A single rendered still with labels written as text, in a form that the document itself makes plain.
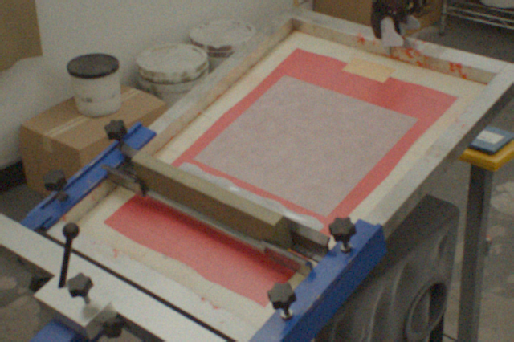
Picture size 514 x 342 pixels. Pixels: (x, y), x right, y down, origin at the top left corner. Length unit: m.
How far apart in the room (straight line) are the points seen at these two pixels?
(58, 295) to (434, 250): 0.81
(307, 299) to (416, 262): 0.47
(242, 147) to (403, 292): 0.44
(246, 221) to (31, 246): 0.38
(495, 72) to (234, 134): 0.52
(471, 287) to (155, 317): 1.15
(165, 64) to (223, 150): 2.26
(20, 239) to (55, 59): 2.32
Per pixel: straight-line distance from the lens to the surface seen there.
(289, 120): 1.92
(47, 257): 1.69
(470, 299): 2.51
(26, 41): 3.85
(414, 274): 1.96
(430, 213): 2.01
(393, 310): 1.96
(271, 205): 1.74
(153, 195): 1.79
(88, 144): 3.69
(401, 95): 1.93
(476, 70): 1.92
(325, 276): 1.55
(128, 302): 1.56
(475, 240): 2.40
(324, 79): 2.01
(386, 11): 1.96
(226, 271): 1.66
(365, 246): 1.57
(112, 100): 3.87
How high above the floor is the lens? 2.06
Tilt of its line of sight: 31 degrees down
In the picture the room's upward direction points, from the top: 3 degrees counter-clockwise
